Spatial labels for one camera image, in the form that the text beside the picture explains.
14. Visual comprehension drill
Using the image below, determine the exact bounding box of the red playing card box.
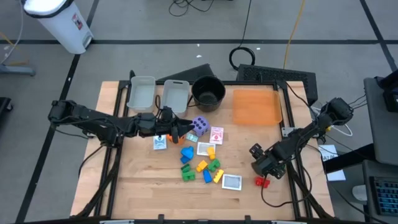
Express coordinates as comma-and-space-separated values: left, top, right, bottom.
208, 126, 225, 146

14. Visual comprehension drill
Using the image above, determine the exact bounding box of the black aluminium table frame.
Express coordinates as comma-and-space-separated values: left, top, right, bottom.
73, 79, 336, 224

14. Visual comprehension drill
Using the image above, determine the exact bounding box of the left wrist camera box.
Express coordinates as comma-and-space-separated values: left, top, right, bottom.
161, 105, 174, 123

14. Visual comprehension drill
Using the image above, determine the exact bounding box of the blue playing card box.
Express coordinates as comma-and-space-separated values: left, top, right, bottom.
152, 134, 168, 151

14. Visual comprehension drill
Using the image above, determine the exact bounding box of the dark grey keyboard desk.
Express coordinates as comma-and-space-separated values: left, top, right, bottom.
361, 159, 398, 224

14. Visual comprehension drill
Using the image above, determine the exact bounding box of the light blue toy block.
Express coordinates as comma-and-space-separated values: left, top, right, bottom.
180, 146, 195, 161

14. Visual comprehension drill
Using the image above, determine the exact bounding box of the black device on desk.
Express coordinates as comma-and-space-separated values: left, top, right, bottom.
374, 68, 398, 113

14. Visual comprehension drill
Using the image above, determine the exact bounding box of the backlit keyboard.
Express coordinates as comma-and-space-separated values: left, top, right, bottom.
369, 175, 398, 218

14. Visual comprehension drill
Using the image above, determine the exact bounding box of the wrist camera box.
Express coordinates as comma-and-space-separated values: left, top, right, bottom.
249, 142, 266, 160
161, 105, 174, 123

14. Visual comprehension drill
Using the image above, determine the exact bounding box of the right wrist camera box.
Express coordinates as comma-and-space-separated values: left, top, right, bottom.
249, 142, 266, 160

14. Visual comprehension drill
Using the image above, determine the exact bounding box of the yellow cable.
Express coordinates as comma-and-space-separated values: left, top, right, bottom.
282, 0, 307, 70

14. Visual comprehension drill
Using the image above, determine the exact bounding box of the red toy brick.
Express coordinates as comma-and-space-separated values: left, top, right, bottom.
254, 176, 271, 189

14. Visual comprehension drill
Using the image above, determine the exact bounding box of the large green toy brick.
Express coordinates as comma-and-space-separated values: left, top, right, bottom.
182, 170, 197, 182

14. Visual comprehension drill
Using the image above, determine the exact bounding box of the black floor object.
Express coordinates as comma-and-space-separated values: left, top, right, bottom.
0, 96, 14, 113

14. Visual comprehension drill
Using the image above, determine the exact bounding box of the yellow round-stud toy brick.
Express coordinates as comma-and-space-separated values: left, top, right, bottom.
195, 159, 209, 173

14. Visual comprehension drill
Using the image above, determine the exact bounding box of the white cable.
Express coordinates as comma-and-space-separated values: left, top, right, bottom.
310, 105, 354, 138

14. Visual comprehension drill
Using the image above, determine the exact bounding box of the white paper sheet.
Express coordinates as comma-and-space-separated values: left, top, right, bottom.
326, 169, 347, 182
317, 144, 339, 162

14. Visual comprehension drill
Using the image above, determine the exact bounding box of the long yellow toy brick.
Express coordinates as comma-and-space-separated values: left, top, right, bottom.
213, 169, 225, 184

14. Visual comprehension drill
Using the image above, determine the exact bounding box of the grey plastic bin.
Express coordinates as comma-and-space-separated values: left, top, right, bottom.
160, 79, 191, 118
126, 75, 157, 113

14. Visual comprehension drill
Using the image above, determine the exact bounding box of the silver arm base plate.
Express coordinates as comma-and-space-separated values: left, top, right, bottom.
281, 126, 297, 138
82, 129, 100, 139

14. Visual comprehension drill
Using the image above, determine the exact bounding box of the black bucket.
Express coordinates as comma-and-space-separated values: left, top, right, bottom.
190, 75, 227, 113

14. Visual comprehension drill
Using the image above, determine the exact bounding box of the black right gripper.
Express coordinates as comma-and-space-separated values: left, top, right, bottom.
250, 148, 287, 180

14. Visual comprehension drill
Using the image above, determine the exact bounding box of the purple foam die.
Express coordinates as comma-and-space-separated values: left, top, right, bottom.
190, 116, 210, 138

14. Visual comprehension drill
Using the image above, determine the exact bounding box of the tangled black floor cable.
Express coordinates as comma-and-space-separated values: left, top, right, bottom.
169, 0, 215, 18

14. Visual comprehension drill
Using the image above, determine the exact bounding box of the white trash bin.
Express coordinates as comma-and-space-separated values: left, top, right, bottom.
22, 0, 95, 55

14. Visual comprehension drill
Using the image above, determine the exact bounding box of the white computer mouse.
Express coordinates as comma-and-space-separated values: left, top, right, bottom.
351, 184, 368, 202

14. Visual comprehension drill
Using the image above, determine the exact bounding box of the coiled black floor cable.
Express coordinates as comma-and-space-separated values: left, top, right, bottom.
228, 0, 256, 72

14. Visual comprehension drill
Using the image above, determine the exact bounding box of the orange foam die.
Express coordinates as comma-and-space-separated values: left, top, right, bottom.
166, 133, 187, 146

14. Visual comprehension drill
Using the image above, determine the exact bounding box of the black triangular plate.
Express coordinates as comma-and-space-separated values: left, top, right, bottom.
157, 63, 216, 83

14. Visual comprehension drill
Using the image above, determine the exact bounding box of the medium green toy brick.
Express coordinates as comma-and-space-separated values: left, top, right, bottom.
207, 158, 221, 173

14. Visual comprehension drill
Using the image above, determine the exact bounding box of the black perforated panel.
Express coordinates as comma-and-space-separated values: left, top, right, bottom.
236, 63, 319, 106

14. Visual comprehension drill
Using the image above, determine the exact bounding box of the grey floor stand base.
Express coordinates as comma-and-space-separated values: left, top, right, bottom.
0, 63, 37, 77

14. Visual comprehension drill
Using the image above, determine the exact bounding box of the orange translucent tray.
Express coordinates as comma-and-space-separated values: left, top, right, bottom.
232, 88, 284, 126

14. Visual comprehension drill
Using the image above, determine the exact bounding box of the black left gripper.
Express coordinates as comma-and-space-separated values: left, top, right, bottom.
133, 111, 195, 145

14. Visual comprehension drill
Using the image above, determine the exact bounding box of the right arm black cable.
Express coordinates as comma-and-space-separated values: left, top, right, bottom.
260, 167, 313, 208

